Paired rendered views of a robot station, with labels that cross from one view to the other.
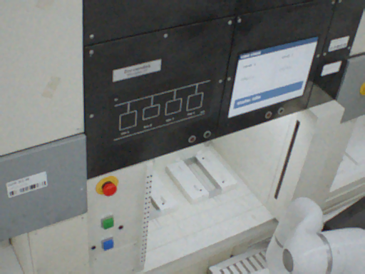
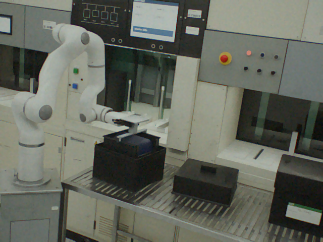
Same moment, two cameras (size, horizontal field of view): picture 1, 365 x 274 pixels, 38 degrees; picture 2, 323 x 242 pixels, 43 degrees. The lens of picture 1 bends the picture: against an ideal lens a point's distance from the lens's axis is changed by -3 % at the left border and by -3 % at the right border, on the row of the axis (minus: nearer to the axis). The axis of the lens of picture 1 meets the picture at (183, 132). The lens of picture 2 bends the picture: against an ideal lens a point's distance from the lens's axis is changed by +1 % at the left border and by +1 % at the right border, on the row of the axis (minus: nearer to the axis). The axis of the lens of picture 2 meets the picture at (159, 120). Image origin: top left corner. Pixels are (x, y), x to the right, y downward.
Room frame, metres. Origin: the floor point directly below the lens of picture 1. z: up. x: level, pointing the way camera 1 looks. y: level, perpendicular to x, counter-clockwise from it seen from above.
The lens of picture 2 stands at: (0.15, -2.33, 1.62)
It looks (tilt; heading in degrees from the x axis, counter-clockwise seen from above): 15 degrees down; 59
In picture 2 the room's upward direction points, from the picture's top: 7 degrees clockwise
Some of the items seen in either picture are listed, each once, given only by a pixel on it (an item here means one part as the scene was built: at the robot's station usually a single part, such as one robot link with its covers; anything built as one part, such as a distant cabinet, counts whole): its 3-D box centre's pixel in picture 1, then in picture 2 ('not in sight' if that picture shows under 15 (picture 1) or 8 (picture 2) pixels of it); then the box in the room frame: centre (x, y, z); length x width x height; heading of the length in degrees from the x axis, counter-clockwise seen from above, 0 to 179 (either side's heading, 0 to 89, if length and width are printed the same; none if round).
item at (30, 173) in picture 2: not in sight; (31, 161); (0.61, -0.44, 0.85); 0.19 x 0.19 x 0.18
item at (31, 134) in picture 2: not in sight; (29, 117); (0.60, -0.40, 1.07); 0.19 x 0.12 x 0.24; 109
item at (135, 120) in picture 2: not in sight; (130, 147); (1.09, -0.53, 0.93); 0.24 x 0.20 x 0.32; 27
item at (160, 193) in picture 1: (141, 196); (132, 117); (1.43, 0.13, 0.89); 0.22 x 0.21 x 0.04; 35
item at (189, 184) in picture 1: (202, 175); (167, 126); (1.58, -0.10, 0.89); 0.22 x 0.21 x 0.04; 35
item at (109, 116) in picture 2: not in sight; (116, 118); (1.04, -0.43, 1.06); 0.11 x 0.10 x 0.07; 117
